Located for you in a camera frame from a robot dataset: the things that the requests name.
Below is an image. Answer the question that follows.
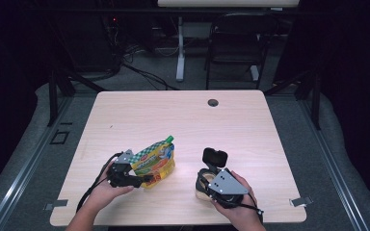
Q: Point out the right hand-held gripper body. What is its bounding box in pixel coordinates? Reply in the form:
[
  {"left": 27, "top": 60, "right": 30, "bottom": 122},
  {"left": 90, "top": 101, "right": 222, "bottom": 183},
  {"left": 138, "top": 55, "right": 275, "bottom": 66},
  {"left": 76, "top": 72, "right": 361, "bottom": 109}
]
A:
[{"left": 207, "top": 167, "right": 250, "bottom": 210}]

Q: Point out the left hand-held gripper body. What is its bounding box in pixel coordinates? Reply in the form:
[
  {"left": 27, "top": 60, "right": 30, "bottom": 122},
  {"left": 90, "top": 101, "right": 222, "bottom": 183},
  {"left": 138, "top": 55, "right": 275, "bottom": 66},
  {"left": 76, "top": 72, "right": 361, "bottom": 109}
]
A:
[{"left": 106, "top": 148, "right": 143, "bottom": 189}]

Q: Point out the yellow spout pouch green cap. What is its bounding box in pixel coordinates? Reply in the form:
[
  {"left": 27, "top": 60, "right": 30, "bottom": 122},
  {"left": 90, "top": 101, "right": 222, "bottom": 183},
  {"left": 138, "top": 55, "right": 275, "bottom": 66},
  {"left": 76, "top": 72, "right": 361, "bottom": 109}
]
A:
[{"left": 129, "top": 135, "right": 176, "bottom": 190}]

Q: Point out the glass jar with black lid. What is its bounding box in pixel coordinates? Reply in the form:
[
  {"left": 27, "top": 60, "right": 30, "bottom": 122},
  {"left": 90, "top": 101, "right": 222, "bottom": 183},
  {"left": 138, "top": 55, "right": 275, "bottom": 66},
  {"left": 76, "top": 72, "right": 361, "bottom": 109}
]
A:
[{"left": 195, "top": 147, "right": 229, "bottom": 202}]

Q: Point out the person's left hand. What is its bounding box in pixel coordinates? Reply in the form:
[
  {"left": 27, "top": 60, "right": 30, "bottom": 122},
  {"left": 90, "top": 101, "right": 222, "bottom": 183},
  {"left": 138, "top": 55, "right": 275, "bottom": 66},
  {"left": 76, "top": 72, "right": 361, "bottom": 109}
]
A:
[{"left": 88, "top": 162, "right": 134, "bottom": 211}]

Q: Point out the person's right hand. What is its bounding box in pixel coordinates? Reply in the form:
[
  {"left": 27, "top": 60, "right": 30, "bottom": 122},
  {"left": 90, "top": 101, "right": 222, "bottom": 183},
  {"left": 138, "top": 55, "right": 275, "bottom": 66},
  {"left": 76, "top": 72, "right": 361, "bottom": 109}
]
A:
[{"left": 212, "top": 170, "right": 264, "bottom": 229}]

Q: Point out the grey tape strip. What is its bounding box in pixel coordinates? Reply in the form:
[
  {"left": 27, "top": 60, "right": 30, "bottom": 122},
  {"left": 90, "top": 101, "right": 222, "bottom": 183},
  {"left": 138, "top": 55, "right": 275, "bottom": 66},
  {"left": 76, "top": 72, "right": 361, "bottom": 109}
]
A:
[
  {"left": 43, "top": 199, "right": 69, "bottom": 211},
  {"left": 289, "top": 195, "right": 314, "bottom": 208}
]

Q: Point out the black metal stand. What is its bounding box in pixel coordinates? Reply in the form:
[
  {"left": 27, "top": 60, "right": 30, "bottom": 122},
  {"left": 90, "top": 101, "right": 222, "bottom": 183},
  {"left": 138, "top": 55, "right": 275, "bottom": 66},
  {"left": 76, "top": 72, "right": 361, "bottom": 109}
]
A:
[
  {"left": 46, "top": 68, "right": 107, "bottom": 128},
  {"left": 263, "top": 68, "right": 322, "bottom": 131}
]

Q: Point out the dark computer case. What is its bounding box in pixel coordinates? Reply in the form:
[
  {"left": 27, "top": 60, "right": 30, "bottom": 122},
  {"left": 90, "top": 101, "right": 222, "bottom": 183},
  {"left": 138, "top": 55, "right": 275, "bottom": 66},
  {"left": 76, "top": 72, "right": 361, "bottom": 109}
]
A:
[{"left": 61, "top": 13, "right": 119, "bottom": 73}]

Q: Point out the black folding chair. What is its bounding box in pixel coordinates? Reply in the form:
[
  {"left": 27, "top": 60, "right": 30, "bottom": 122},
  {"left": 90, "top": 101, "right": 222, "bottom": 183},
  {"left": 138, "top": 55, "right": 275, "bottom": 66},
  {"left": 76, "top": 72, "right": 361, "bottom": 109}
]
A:
[{"left": 204, "top": 12, "right": 278, "bottom": 90}]

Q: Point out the white desk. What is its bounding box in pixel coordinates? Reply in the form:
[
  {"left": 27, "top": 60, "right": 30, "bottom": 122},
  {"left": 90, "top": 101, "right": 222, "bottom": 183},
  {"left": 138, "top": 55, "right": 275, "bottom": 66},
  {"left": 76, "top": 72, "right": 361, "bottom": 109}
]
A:
[{"left": 157, "top": 0, "right": 300, "bottom": 82}]

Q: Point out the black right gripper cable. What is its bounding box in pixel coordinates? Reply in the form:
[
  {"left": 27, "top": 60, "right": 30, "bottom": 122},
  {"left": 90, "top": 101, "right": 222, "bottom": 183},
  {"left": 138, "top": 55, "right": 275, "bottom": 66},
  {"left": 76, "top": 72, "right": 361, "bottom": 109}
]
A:
[{"left": 237, "top": 192, "right": 265, "bottom": 224}]

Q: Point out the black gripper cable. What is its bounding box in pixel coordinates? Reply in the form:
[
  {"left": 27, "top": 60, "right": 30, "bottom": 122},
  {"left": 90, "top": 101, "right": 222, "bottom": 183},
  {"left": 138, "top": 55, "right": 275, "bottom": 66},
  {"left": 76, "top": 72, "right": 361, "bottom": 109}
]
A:
[
  {"left": 76, "top": 151, "right": 124, "bottom": 213},
  {"left": 237, "top": 192, "right": 265, "bottom": 224}
]

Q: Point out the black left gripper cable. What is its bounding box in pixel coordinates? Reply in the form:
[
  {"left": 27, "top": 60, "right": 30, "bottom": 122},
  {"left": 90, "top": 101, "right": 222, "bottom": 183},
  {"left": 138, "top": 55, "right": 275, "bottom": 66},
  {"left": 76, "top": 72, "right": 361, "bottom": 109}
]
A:
[{"left": 76, "top": 151, "right": 124, "bottom": 213}]

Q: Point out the grey floor rail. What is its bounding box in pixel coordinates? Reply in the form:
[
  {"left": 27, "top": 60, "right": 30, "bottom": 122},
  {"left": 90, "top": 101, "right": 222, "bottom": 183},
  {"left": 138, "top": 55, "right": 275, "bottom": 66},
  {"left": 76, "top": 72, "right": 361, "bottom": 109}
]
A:
[
  {"left": 0, "top": 95, "right": 75, "bottom": 231},
  {"left": 298, "top": 95, "right": 370, "bottom": 231}
]

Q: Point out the black floor cable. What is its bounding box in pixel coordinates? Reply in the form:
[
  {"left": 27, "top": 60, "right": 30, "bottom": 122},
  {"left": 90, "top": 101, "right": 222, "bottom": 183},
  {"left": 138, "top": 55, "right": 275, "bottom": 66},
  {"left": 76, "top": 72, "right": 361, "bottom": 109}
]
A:
[{"left": 121, "top": 62, "right": 179, "bottom": 91}]

